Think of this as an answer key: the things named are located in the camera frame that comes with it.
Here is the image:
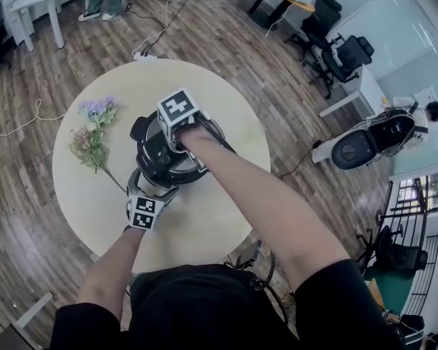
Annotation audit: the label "white wall notice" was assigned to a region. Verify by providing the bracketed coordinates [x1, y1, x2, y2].
[412, 85, 438, 106]

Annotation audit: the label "black floor cable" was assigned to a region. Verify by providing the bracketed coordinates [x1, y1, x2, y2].
[279, 139, 324, 179]

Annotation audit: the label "person's right forearm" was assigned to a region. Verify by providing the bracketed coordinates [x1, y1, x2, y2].
[174, 126, 351, 293]

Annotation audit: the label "window with black railing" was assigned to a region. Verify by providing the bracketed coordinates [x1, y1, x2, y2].
[386, 169, 438, 306]

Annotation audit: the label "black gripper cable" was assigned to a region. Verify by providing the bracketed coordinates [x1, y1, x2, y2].
[253, 249, 290, 327]

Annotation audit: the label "clear plastic cup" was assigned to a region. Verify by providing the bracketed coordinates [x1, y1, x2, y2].
[240, 120, 267, 146]

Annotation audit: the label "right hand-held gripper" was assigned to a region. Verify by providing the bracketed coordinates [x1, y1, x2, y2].
[155, 87, 213, 153]

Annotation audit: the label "black pressure cooker lid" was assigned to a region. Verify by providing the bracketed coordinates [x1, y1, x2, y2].
[137, 109, 227, 186]

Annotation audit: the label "white floor cable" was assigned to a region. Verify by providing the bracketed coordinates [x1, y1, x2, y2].
[133, 0, 196, 56]
[0, 98, 66, 138]

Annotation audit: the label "person's black shirt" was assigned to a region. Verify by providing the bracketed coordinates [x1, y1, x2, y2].
[49, 259, 406, 350]

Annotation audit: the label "black pressure cooker pot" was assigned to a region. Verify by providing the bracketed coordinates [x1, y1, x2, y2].
[130, 117, 211, 190]

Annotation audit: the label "black waist device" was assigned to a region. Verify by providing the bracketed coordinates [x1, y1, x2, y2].
[236, 239, 264, 269]

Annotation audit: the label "orange round table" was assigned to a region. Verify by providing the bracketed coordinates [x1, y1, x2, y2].
[247, 0, 317, 31]

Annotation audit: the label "artificial flower bouquet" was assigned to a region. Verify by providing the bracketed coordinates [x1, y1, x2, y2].
[67, 95, 128, 193]

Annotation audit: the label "grey top white desk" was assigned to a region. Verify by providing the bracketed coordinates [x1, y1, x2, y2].
[0, 292, 55, 350]

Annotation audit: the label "white drawer cabinet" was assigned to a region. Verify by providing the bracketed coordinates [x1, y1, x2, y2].
[1, 0, 36, 47]

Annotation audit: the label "person's left forearm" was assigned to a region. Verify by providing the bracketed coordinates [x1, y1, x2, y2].
[77, 226, 147, 308]

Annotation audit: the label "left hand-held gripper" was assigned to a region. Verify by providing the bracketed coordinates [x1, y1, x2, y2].
[125, 168, 180, 230]

